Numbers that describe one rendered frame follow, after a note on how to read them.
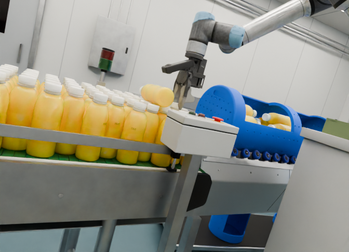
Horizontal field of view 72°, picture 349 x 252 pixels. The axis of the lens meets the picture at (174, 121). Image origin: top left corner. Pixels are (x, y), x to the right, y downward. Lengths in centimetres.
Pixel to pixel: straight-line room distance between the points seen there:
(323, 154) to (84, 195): 87
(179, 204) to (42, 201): 37
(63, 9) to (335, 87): 604
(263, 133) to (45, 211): 88
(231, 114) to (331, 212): 50
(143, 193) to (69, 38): 383
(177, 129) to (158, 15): 402
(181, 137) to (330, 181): 63
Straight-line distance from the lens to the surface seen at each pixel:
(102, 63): 121
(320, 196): 108
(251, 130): 108
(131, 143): 72
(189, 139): 64
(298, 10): 109
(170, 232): 81
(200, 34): 92
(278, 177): 136
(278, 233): 123
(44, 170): 69
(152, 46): 449
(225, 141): 72
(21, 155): 72
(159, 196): 82
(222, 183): 108
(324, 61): 661
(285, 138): 127
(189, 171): 72
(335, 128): 114
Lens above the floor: 116
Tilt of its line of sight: 8 degrees down
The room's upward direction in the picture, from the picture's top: 15 degrees clockwise
